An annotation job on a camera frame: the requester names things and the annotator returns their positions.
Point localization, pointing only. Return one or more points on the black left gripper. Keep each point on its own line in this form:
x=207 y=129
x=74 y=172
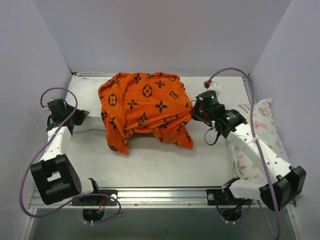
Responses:
x=77 y=113

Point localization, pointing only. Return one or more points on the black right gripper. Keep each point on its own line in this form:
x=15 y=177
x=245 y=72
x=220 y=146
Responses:
x=197 y=113

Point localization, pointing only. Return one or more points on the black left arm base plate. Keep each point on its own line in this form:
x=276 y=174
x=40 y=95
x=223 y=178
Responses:
x=106 y=197

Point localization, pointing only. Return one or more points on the aluminium back frame rail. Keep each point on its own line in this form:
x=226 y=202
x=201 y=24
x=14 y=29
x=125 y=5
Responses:
x=227 y=73

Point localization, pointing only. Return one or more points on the aluminium frame rail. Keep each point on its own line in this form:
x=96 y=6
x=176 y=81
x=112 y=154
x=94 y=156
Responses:
x=227 y=73
x=181 y=197
x=248 y=85

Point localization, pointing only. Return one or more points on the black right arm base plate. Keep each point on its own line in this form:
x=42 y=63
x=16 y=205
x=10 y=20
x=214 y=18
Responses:
x=223 y=197

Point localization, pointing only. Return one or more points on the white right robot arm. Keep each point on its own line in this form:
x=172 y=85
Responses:
x=284 y=182

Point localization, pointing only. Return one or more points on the aluminium front frame rail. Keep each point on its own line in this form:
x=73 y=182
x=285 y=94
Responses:
x=181 y=197

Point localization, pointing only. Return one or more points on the white floral deer pillow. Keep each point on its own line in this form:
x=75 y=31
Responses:
x=245 y=158

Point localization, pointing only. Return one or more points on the orange patterned plush pillowcase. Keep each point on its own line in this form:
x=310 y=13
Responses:
x=145 y=103

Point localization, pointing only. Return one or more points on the aluminium right frame rail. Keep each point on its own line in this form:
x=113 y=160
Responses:
x=248 y=85

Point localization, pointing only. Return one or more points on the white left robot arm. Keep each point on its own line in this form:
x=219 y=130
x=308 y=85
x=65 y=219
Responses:
x=54 y=176

